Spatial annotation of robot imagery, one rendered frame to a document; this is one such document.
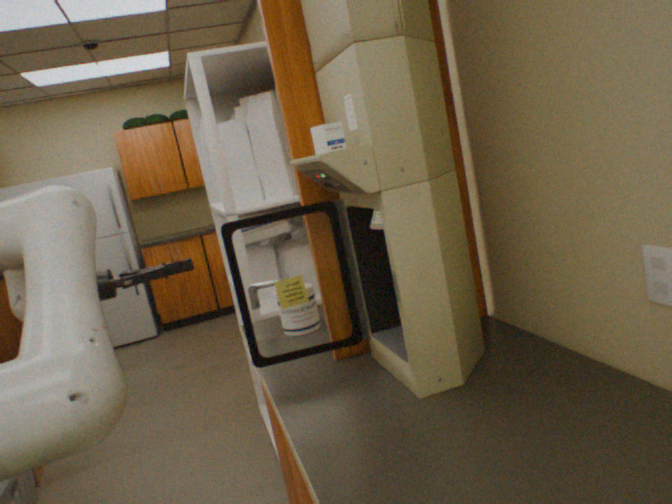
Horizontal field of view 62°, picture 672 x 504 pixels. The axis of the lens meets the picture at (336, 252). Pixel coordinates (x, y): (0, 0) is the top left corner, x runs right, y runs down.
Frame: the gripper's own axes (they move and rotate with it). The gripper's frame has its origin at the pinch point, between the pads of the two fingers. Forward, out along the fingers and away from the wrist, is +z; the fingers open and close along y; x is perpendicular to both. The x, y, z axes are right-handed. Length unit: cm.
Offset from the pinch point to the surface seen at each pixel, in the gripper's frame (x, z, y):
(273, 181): -15, 44, 91
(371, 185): -12, 42, -39
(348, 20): -45, 44, -39
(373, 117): -26, 45, -39
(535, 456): 37, 51, -70
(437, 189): -8, 58, -36
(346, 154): -19, 38, -39
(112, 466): 128, -69, 184
